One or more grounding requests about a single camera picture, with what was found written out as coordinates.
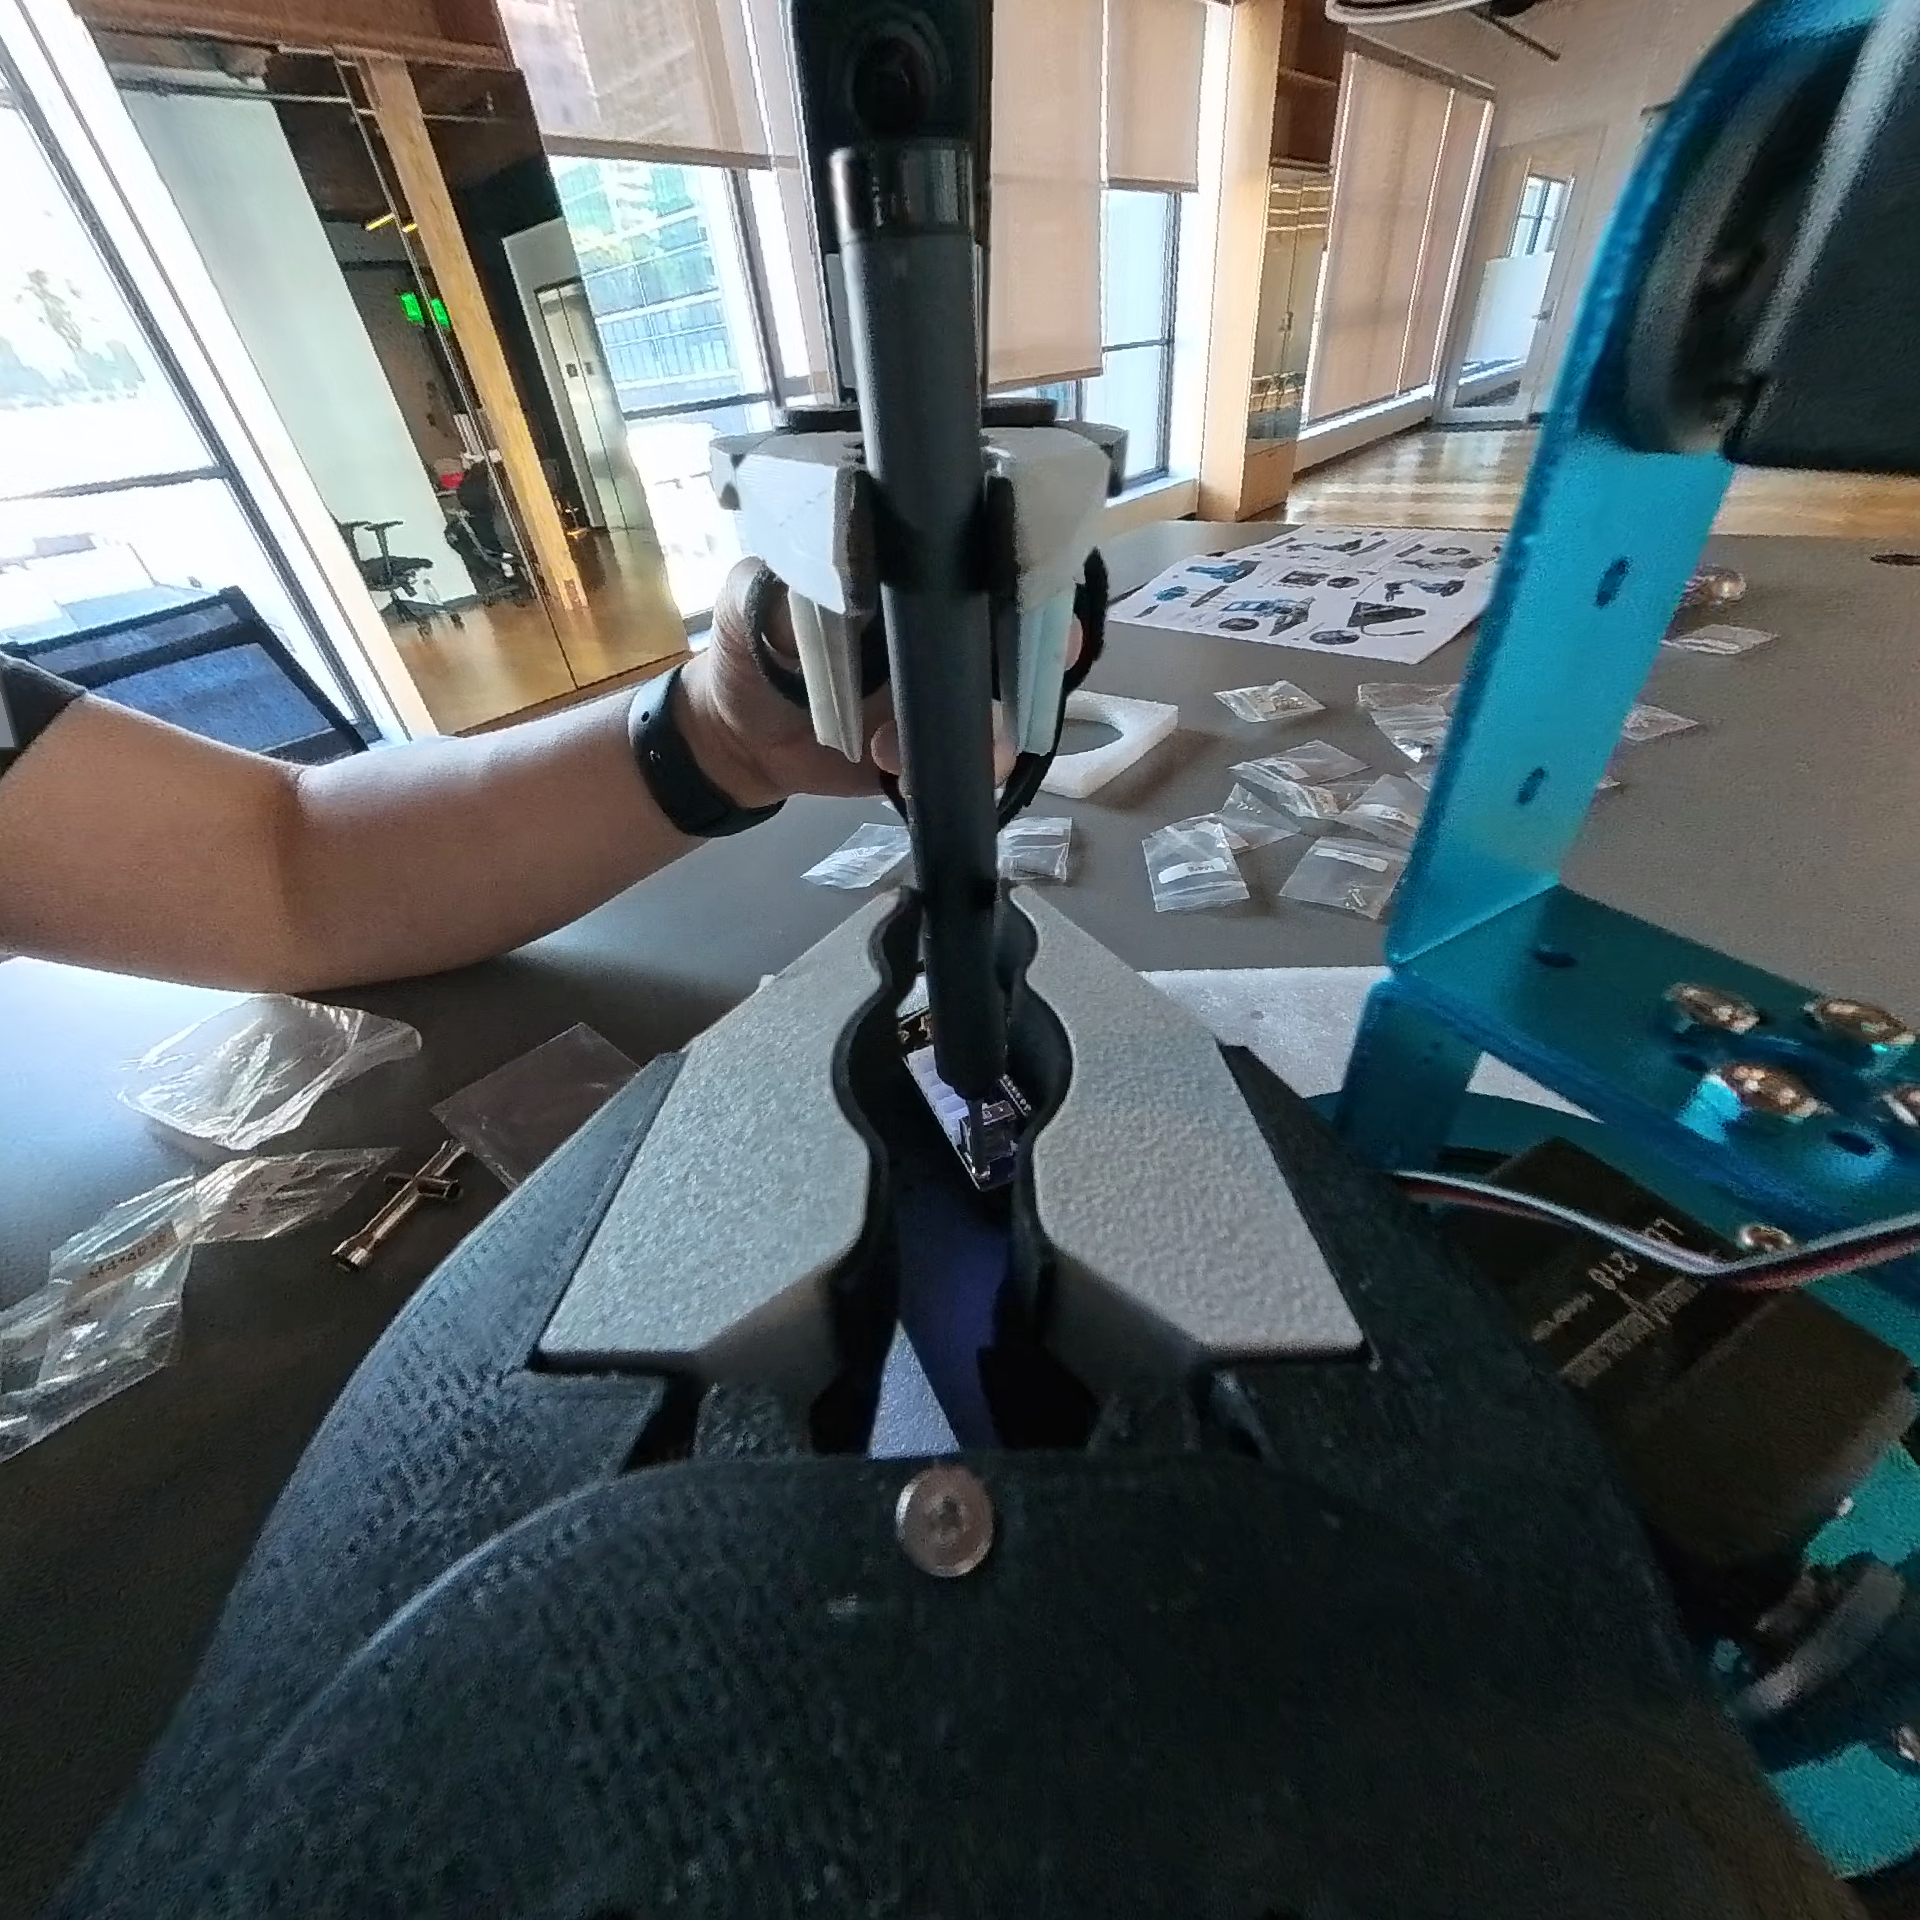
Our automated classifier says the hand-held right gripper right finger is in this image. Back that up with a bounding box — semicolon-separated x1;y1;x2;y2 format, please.
1001;881;1369;1421

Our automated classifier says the white foam sheet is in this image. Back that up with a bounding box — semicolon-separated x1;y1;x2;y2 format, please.
1139;960;1594;1121

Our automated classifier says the person's left forearm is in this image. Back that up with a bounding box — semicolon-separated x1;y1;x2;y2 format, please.
0;654;709;996

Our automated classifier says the dark blue panel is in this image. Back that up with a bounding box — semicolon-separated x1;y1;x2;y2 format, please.
0;589;368;768

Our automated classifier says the grey desk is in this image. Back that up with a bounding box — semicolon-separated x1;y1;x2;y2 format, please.
0;516;1920;1920

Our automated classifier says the beige roller blind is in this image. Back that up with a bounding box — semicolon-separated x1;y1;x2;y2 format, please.
1305;45;1497;427
983;0;1110;387
1099;0;1209;193
495;0;797;171

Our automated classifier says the person's left hand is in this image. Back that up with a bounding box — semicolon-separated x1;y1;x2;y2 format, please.
672;552;1092;814

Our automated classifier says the wooden shelf unit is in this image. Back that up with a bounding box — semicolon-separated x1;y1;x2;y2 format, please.
1199;0;1351;521

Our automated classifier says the small clear plastic bag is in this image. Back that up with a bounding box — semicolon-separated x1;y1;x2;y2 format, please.
0;1231;195;1463
47;1146;397;1306

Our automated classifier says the metal cross socket wrench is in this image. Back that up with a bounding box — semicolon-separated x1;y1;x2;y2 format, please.
330;1135;471;1276

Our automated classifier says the wooden pillar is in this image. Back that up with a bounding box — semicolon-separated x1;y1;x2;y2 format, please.
353;52;587;616

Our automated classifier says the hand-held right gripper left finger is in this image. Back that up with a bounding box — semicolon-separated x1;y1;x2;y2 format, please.
534;884;921;1453

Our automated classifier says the black circuit board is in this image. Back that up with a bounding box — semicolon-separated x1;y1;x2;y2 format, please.
897;1007;1038;1196

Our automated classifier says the white foam frame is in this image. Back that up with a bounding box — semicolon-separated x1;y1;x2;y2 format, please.
1036;687;1189;799

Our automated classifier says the printed instruction sheet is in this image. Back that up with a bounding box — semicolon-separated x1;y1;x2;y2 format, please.
1123;527;1510;667

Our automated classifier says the black electric screwdriver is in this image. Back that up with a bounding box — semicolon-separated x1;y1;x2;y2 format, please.
831;139;1010;1121

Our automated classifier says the pile of small clear bags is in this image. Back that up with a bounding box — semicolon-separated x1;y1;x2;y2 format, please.
803;562;1780;916

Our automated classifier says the crumpled clear plastic bag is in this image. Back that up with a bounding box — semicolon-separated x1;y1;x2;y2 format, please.
121;992;425;1151

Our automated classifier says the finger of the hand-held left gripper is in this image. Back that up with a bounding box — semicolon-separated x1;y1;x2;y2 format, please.
980;437;1115;751
709;435;886;761

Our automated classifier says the black office chair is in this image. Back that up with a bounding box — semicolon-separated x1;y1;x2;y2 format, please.
440;458;543;611
337;516;460;633

